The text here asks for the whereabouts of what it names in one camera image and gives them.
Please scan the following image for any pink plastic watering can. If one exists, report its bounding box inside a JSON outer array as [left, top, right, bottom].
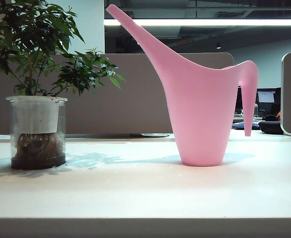
[[105, 4, 259, 167]]

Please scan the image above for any white inner plant pot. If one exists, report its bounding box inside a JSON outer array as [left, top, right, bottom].
[[11, 96, 64, 134]]

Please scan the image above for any green leafy plant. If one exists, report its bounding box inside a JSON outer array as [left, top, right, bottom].
[[0, 0, 127, 97]]

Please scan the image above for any flat grey partition foot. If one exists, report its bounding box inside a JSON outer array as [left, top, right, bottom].
[[140, 133, 170, 138]]

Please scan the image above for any beige desk partition panel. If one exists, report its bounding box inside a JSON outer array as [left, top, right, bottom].
[[0, 52, 235, 136]]

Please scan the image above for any blue cloth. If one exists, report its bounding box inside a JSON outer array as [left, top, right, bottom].
[[232, 121, 260, 130]]

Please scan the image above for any long ceiling light strip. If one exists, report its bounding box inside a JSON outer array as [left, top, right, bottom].
[[104, 18, 291, 27]]

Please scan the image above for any black computer monitor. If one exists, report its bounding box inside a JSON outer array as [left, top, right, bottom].
[[256, 87, 282, 105]]

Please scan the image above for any black round cushion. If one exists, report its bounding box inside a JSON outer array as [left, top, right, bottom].
[[258, 114, 284, 135]]

